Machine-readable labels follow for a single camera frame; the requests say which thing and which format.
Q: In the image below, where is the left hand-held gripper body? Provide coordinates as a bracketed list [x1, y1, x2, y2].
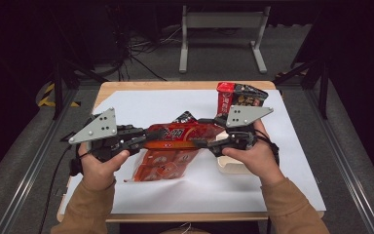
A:
[68, 107, 144, 163]

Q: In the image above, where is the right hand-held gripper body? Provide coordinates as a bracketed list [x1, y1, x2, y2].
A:
[212, 106, 275, 156]

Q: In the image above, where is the large red black sauce packet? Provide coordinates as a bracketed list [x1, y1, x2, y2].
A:
[215, 81, 270, 119]

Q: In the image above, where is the orange snack packet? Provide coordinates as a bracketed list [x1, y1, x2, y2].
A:
[131, 121, 226, 183]

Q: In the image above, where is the person's left hand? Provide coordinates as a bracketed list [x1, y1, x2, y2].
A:
[77, 142, 131, 192]

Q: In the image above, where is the person's right hand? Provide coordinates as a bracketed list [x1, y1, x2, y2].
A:
[222, 119, 287, 187]

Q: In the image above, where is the small red black sauce packet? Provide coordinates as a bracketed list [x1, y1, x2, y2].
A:
[173, 110, 199, 125]

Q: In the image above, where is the white paper sheet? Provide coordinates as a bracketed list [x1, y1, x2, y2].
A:
[59, 89, 327, 215]

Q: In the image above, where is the wooden table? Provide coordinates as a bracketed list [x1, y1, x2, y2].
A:
[56, 80, 325, 223]

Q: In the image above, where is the black metal stand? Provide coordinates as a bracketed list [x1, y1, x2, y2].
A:
[49, 57, 109, 121]
[273, 48, 331, 121]

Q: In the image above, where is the white metal stand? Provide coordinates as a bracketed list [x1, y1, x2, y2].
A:
[178, 5, 272, 74]

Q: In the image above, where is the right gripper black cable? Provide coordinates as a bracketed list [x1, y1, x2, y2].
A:
[254, 129, 281, 168]

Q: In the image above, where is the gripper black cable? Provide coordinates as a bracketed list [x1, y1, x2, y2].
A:
[254, 129, 281, 168]
[38, 144, 83, 234]

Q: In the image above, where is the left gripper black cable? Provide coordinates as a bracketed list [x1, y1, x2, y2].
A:
[38, 144, 83, 234]

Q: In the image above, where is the bundle of floor cables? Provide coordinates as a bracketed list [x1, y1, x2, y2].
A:
[108, 6, 184, 82]

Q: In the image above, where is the aluminium rail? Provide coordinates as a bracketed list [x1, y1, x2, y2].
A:
[304, 89, 374, 234]
[0, 89, 80, 234]

